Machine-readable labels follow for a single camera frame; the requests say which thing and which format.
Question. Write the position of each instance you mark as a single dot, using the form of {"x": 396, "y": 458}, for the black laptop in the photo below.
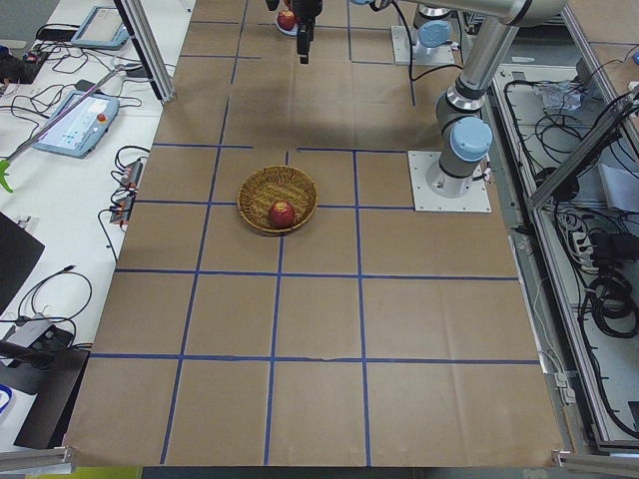
{"x": 20, "y": 252}

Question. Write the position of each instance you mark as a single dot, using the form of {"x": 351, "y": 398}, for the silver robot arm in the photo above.
{"x": 466, "y": 138}
{"x": 427, "y": 41}

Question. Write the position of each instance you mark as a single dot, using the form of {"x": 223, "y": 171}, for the dark red apple in basket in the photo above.
{"x": 282, "y": 215}

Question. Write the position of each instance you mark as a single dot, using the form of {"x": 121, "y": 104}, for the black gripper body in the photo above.
{"x": 304, "y": 11}

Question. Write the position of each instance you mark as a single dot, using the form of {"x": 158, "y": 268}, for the teach pendant tablet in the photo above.
{"x": 79, "y": 132}
{"x": 103, "y": 28}

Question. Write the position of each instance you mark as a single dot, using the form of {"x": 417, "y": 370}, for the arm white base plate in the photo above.
{"x": 406, "y": 49}
{"x": 434, "y": 191}

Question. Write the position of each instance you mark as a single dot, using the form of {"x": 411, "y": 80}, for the near teach pendant tablet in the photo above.
{"x": 79, "y": 132}

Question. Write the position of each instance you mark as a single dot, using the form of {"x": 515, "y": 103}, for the far teach pendant tablet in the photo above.
{"x": 103, "y": 28}

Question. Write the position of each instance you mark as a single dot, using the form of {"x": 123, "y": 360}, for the round wicker basket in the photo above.
{"x": 277, "y": 184}

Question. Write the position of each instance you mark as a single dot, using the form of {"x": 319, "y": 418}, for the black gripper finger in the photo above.
{"x": 305, "y": 36}

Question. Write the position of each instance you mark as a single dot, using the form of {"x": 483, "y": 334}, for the red apple on plate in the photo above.
{"x": 287, "y": 18}

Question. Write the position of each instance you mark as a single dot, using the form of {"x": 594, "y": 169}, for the light blue plate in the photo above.
{"x": 288, "y": 31}

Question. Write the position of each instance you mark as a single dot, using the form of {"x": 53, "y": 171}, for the green-tipped reacher grabber stick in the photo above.
{"x": 54, "y": 120}

